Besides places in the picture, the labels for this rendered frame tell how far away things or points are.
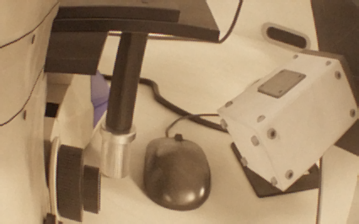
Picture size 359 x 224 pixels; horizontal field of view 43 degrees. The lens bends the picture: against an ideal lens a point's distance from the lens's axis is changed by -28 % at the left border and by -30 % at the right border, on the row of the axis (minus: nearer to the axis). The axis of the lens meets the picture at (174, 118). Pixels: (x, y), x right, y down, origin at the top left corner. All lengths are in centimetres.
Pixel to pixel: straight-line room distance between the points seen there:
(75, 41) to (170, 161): 22
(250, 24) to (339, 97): 86
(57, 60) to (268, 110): 18
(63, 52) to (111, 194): 23
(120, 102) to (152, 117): 18
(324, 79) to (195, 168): 37
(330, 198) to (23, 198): 17
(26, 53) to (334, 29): 14
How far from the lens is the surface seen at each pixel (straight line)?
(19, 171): 27
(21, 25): 22
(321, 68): 17
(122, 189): 54
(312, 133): 16
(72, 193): 40
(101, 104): 61
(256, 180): 58
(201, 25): 36
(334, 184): 25
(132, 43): 47
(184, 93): 73
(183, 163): 53
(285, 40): 105
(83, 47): 33
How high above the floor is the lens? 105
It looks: 26 degrees down
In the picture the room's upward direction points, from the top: 11 degrees clockwise
